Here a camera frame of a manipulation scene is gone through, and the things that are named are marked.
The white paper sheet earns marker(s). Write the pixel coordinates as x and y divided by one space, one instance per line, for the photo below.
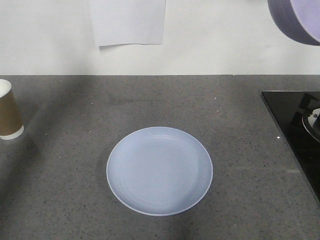
123 22

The light blue plate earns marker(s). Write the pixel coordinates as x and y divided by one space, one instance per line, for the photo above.
159 171

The purple bowl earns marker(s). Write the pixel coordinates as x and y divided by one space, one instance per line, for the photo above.
299 20

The brown paper cup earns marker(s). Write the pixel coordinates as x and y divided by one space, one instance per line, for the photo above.
11 124

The black gas stove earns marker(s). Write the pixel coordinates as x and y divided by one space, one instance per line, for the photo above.
297 114

